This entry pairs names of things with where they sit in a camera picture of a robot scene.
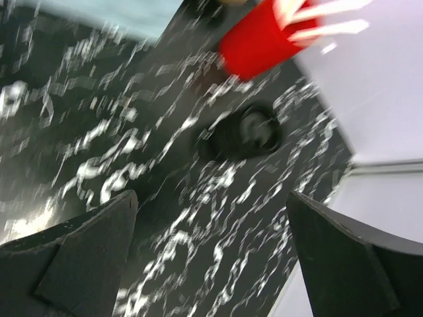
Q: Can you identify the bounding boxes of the white wrapped straw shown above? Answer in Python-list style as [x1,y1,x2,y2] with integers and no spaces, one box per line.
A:
[273,0,371,25]
[288,19,369,42]

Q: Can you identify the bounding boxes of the red straw cup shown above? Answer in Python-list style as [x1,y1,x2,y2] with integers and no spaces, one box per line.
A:
[218,0,322,81]

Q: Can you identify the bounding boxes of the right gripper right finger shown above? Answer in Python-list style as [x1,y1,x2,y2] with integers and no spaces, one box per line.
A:
[286,192,422,316]

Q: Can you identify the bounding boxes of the stack of black lids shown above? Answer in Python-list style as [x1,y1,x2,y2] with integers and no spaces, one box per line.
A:
[207,102,284,162]

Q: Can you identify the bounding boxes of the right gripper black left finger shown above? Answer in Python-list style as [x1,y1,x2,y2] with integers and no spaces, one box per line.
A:
[1,190,138,317]

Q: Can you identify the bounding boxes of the light blue paper bag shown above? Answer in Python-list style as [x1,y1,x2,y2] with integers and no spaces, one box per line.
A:
[19,0,182,42]

